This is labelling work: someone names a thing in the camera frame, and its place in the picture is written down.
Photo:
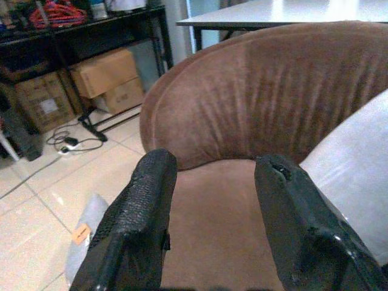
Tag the small cardboard box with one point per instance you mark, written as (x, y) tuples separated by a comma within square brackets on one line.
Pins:
[(121, 97)]

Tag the grey pillow with orange tag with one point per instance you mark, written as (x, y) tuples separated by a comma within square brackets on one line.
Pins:
[(94, 209)]

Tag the brown round suede sofa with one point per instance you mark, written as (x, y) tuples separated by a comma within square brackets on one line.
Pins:
[(242, 106)]

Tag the grey pillow with white print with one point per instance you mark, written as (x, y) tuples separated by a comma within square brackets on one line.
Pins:
[(357, 157)]

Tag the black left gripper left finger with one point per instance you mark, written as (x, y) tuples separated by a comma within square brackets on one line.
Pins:
[(133, 212)]

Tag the black metal shelf rack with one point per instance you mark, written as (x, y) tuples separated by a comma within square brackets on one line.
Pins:
[(91, 34)]

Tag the white power strip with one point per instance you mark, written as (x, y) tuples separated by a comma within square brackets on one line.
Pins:
[(68, 148)]

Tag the large plain cardboard box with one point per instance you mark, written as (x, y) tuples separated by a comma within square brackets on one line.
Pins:
[(103, 72)]

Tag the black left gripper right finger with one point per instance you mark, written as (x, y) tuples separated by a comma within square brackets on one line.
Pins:
[(291, 218)]

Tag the cardboard box with white label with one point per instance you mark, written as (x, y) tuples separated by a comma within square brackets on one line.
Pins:
[(45, 91)]

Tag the red hangers bundle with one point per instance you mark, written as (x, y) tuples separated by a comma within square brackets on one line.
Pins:
[(57, 15)]

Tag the black ribbed bin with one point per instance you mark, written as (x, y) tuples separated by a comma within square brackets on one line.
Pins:
[(24, 136)]

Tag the black power adapter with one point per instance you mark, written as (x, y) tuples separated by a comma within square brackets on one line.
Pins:
[(71, 140)]

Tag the white table with black legs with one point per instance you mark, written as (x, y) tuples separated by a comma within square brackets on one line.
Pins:
[(272, 12)]

